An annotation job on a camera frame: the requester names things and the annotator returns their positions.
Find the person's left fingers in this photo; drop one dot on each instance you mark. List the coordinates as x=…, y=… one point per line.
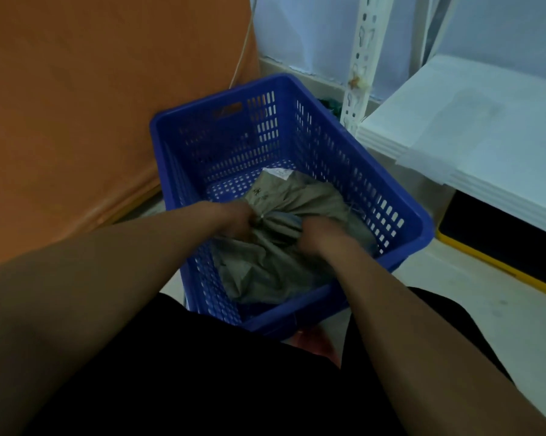
x=248, y=226

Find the person's left forearm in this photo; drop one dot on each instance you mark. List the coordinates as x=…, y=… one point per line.
x=95, y=286

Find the person's right forearm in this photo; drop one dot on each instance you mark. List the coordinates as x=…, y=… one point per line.
x=418, y=349

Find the black and yellow crate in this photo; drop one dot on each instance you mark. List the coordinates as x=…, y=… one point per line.
x=505, y=242

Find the khaki garment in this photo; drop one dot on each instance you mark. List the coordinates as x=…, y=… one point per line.
x=282, y=249

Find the orange mattress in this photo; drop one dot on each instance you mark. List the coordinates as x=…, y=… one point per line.
x=86, y=113

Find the white perforated shelf post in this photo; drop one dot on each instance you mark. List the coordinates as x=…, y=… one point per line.
x=361, y=58

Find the person's black shorts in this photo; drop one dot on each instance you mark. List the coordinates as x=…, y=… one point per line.
x=236, y=381

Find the person's left hand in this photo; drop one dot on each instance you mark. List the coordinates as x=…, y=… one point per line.
x=234, y=220

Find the person's right fingers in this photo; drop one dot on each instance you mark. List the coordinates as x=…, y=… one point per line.
x=304, y=240

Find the blue plastic laundry basket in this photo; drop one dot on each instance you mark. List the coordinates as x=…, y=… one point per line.
x=273, y=177

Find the stack of white foam boards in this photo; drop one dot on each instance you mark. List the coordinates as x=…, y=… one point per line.
x=477, y=131

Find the person's right hand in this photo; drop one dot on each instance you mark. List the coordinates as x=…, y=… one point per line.
x=320, y=238

